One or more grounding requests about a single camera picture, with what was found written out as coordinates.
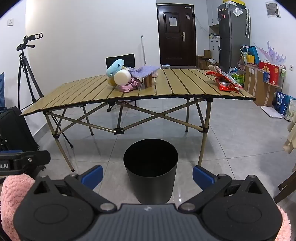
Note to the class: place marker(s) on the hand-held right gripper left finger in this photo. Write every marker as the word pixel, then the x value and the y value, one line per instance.
pixel 93 177

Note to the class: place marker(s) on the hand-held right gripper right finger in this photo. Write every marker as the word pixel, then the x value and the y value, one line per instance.
pixel 203 177

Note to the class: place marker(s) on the black trash bin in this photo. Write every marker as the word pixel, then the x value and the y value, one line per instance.
pixel 150 176

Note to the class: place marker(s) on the pink satin scrunchie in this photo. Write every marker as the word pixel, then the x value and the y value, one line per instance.
pixel 129 87

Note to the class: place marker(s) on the pink and yellow plush toy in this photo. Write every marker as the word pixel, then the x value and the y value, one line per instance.
pixel 121 77

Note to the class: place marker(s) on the pink and cream sponge block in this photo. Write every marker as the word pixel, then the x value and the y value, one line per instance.
pixel 149 81

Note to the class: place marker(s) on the blue plush toy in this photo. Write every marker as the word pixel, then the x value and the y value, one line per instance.
pixel 115 66

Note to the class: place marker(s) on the purple fluffy sock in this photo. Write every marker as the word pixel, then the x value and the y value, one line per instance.
pixel 143 71

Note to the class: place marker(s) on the person's left forearm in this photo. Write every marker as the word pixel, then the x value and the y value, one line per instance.
pixel 13 197

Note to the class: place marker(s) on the person's right forearm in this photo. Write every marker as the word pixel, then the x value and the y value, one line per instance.
pixel 284 224

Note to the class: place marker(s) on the black suitcase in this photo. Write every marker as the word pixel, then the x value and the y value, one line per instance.
pixel 16 129

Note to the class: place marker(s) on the dark wooden chair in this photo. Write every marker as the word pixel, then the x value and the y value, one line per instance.
pixel 286 187

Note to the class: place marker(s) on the red snack bag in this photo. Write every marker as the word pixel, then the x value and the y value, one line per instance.
pixel 227 87

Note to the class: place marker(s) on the white bathroom scale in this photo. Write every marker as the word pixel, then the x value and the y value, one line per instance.
pixel 271 111

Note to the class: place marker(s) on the cream cloth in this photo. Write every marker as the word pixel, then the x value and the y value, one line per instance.
pixel 290 139

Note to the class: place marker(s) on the tan slatted folding table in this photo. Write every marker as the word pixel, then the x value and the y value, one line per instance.
pixel 185 83

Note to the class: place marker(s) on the green plastic bag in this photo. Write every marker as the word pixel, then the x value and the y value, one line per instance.
pixel 238 78

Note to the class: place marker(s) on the large cardboard box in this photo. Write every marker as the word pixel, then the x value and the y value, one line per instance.
pixel 259 85

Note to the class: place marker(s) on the blue pet food bag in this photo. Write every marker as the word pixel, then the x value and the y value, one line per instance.
pixel 282 102

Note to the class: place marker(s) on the white and green bag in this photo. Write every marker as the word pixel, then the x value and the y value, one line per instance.
pixel 292 111

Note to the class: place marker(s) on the small cardboard boxes pile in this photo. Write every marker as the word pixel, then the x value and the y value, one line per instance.
pixel 203 62

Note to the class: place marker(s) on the pet water feeder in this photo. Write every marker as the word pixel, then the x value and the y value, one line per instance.
pixel 165 66

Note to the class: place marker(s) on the black folding chair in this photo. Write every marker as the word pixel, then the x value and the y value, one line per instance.
pixel 127 60

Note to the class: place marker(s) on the red gift box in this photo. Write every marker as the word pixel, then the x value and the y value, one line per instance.
pixel 269 69

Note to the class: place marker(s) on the yellow gift bag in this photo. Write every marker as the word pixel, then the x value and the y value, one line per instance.
pixel 250 59

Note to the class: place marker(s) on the blue gift bag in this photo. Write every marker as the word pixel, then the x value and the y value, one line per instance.
pixel 254 53

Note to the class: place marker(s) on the white mop pole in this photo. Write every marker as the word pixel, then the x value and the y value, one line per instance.
pixel 143 49

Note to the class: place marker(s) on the grey refrigerator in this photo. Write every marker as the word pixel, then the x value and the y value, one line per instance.
pixel 233 41

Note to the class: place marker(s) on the purple decorative wings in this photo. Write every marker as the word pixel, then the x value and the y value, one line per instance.
pixel 272 54

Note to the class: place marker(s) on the white kitchen cabinet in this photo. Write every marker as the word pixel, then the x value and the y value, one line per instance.
pixel 214 14

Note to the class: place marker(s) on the yellow flat box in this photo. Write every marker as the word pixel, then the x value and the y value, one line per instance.
pixel 235 1

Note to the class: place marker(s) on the white electrical panel box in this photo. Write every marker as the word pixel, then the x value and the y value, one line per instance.
pixel 272 9

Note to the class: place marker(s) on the black camera tripod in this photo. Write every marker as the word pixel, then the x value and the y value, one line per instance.
pixel 23 63

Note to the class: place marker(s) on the white wall socket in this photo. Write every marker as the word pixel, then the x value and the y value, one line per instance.
pixel 10 22

